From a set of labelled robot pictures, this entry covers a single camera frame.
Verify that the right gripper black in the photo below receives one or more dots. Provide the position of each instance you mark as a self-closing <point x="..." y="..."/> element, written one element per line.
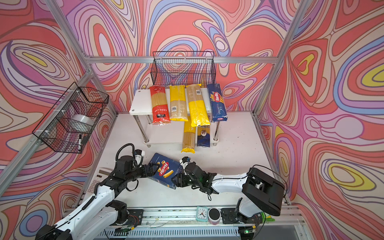
<point x="180" y="179"/>

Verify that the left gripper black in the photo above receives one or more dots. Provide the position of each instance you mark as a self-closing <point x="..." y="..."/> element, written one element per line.
<point x="149" y="166"/>

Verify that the blue Barilla rigatoni box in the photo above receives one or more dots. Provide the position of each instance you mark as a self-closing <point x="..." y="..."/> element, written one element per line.
<point x="168" y="169"/>

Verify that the yellow Pastatime spaghetti bag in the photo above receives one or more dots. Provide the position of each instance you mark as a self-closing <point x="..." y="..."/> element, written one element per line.
<point x="189" y="137"/>

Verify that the dark blue spaghetti bag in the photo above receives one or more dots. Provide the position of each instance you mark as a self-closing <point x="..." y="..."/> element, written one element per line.
<point x="203" y="136"/>

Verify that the red noodle bag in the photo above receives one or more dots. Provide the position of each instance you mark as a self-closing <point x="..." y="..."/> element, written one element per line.
<point x="159" y="106"/>

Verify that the clear yellow-top spaghetti bag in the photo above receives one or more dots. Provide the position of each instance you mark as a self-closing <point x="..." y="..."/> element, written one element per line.
<point x="178" y="103"/>

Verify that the blue Barilla spaghetti box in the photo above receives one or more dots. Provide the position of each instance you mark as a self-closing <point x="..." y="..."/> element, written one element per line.
<point x="217" y="102"/>

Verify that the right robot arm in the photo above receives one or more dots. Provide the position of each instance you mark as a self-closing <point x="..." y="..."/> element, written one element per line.
<point x="262" y="193"/>

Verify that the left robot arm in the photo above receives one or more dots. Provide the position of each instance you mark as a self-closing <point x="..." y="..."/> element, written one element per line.
<point x="102" y="209"/>

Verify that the white two-tier shelf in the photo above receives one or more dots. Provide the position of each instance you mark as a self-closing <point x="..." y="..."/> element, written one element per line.
<point x="165" y="134"/>

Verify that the teal alarm clock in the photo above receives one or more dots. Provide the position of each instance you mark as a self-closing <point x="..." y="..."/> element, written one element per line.
<point x="202" y="214"/>

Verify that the white calculator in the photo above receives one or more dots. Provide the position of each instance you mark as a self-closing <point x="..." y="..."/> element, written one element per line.
<point x="101" y="174"/>

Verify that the pink round speaker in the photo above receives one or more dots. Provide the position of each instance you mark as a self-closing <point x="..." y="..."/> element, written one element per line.
<point x="214" y="216"/>

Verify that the silver tape roll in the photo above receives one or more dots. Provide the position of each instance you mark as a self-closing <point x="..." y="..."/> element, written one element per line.
<point x="81" y="124"/>

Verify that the green crumpled bag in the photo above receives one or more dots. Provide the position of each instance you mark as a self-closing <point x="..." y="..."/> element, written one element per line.
<point x="267" y="218"/>

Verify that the black wire basket left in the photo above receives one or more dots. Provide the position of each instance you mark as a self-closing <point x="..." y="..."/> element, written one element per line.
<point x="78" y="112"/>

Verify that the black wire basket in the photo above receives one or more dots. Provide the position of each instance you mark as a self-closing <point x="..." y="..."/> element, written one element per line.
<point x="78" y="112"/>
<point x="173" y="68"/>

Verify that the black wire basket back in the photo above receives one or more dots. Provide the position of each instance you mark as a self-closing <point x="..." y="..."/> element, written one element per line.
<point x="173" y="68"/>

